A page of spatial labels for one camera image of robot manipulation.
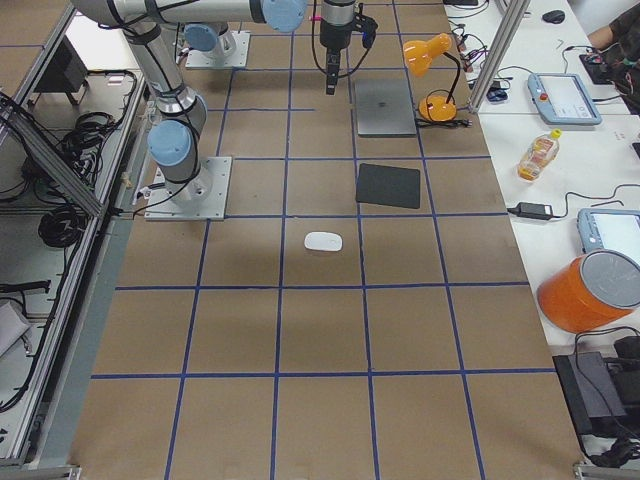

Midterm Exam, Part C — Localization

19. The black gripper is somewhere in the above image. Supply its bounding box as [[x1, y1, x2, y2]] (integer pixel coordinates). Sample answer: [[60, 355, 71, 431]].
[[320, 19, 350, 95]]

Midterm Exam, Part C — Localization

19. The white computer mouse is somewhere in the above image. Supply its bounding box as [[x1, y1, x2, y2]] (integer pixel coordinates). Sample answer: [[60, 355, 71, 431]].
[[304, 231, 343, 252]]

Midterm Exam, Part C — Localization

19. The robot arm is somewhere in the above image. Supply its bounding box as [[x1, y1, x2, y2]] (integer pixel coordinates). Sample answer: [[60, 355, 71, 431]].
[[124, 22, 211, 204], [73, 1, 377, 97]]

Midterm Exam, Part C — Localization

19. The black mousepad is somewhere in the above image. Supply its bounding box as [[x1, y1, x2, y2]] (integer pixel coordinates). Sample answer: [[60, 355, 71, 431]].
[[356, 164, 421, 209]]

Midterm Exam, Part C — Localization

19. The grey closed laptop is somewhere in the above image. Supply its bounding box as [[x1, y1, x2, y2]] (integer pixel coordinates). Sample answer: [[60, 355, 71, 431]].
[[355, 79, 417, 138]]

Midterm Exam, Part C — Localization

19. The orange desk lamp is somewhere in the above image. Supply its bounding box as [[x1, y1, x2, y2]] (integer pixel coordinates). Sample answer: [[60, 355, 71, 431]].
[[402, 33, 458, 123]]

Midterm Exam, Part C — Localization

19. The orange juice bottle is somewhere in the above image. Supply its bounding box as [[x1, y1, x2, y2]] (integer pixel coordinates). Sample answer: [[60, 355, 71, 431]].
[[517, 129, 563, 181]]

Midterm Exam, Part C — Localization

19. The blue teach pendant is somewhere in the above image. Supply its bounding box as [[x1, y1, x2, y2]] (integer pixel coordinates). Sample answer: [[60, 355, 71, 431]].
[[577, 208, 640, 263], [527, 73, 602, 126]]

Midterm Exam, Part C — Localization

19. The black power adapter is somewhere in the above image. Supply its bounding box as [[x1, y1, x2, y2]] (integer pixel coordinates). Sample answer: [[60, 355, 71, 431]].
[[507, 202, 554, 221]]

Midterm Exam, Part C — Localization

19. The orange cylindrical container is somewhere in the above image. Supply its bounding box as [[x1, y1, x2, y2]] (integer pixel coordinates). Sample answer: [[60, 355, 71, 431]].
[[537, 249, 639, 333]]

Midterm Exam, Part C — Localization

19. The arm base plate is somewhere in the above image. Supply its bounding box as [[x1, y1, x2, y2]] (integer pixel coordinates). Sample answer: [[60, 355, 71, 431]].
[[184, 24, 250, 70], [143, 157, 232, 221]]

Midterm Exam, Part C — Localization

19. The black lamp cable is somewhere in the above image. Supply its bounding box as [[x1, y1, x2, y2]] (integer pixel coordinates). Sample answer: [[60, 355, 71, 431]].
[[417, 115, 474, 129]]

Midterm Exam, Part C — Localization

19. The aluminium frame post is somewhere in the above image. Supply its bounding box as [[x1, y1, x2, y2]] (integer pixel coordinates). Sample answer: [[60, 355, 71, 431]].
[[468, 0, 530, 114]]

